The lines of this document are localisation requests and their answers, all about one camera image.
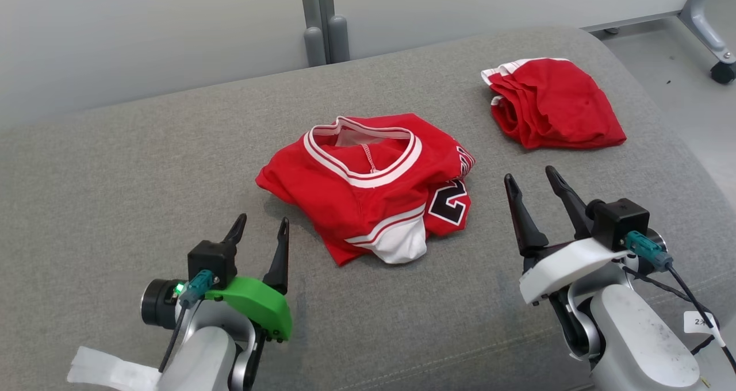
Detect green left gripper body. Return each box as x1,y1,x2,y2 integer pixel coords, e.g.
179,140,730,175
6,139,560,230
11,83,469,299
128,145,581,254
204,275,293,342

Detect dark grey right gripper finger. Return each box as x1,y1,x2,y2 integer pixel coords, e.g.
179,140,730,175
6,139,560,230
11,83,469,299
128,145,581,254
504,173,550,257
545,166,596,241

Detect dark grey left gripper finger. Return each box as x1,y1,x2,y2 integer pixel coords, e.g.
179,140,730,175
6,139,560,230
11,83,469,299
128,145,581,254
262,217,290,296
221,213,248,246

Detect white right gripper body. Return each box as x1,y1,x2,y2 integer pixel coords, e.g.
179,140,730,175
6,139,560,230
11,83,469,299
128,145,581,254
519,237,631,307

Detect red Bulls 23 jersey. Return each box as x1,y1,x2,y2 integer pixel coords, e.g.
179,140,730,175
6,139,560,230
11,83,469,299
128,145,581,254
255,113,477,267

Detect red shorts with white stripe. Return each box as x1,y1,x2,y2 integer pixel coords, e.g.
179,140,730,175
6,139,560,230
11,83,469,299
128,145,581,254
481,57,628,151

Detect grey fabric sofa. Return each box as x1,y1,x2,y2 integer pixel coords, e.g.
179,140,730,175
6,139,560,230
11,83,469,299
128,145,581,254
0,26,736,391

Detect grey cart leg with caster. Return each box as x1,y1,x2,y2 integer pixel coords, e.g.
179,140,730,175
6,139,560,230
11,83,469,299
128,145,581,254
678,0,736,86

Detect black cable with teal plug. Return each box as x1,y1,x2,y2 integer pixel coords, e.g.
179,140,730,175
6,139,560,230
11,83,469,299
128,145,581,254
624,230,736,375
158,269,219,374

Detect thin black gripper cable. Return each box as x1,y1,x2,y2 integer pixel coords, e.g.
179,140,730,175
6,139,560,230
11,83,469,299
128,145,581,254
623,264,716,357

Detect small white cable label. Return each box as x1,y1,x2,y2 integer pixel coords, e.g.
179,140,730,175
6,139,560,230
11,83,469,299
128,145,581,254
684,311,720,346

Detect white tape flag on cable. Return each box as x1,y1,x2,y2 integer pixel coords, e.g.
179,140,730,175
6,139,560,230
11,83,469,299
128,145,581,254
67,346,163,391

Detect grey partition base rail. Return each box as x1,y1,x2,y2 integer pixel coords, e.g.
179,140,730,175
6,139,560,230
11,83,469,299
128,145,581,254
581,10,693,36

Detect grey partition post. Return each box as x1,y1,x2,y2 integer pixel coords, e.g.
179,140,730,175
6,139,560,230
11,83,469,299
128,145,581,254
316,0,351,65
298,0,328,68

